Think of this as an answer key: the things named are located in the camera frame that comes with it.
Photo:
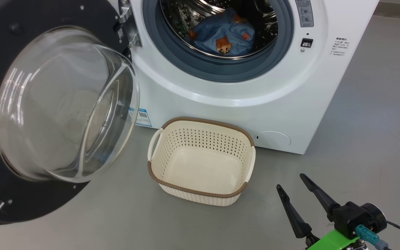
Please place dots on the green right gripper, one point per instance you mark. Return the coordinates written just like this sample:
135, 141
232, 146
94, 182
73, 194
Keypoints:
335, 241

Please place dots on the white front-load washing machine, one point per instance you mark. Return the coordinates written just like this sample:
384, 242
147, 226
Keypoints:
290, 104

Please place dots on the black door latch socket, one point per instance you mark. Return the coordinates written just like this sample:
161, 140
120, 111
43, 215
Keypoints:
306, 42

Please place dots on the steel drum with laundry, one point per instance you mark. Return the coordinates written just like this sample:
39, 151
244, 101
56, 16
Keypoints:
179, 17

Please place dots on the metal door hinge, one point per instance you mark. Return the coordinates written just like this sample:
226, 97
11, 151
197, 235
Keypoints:
128, 27

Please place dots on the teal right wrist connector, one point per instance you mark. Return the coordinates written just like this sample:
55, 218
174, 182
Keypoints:
368, 234

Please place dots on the round white filter cover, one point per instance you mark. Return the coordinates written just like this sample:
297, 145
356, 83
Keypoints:
273, 139

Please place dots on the cream perforated laundry basket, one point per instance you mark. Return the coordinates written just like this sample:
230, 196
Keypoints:
203, 173

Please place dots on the printed text sticker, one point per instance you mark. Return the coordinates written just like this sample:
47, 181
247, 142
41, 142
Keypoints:
340, 46

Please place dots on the blue energy label sticker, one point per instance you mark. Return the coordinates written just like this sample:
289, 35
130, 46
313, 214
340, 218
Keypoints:
144, 118

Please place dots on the grey warning sticker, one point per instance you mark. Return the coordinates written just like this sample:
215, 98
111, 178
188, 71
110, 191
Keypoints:
305, 12

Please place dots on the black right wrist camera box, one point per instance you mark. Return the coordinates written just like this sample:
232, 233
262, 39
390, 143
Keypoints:
356, 215

